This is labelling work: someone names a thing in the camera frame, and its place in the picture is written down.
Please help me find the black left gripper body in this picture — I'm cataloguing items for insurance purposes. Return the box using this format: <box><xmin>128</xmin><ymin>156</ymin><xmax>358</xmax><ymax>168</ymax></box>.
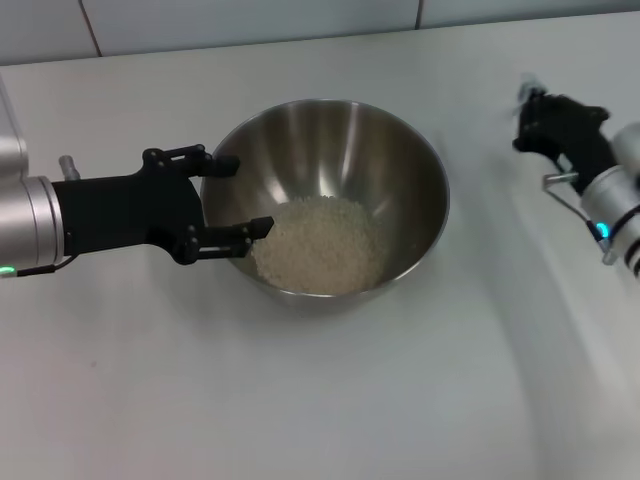
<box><xmin>50</xmin><ymin>163</ymin><xmax>205</xmax><ymax>257</ymax></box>

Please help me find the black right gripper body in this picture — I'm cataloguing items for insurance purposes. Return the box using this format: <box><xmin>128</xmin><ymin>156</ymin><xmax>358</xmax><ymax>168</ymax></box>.
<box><xmin>529</xmin><ymin>92</ymin><xmax>620</xmax><ymax>197</ymax></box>

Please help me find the clear plastic measuring cup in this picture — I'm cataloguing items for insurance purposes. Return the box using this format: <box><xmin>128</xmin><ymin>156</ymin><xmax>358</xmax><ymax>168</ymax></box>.
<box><xmin>502</xmin><ymin>71</ymin><xmax>552</xmax><ymax>124</ymax></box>

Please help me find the white uncooked rice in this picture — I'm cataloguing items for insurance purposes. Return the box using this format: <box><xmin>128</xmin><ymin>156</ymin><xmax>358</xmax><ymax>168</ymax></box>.
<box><xmin>249</xmin><ymin>195</ymin><xmax>389</xmax><ymax>297</ymax></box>

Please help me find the stainless steel mixing bowl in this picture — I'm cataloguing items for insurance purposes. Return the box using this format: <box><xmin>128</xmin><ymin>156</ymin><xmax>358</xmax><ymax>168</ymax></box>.
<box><xmin>199</xmin><ymin>98</ymin><xmax>451</xmax><ymax>314</ymax></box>

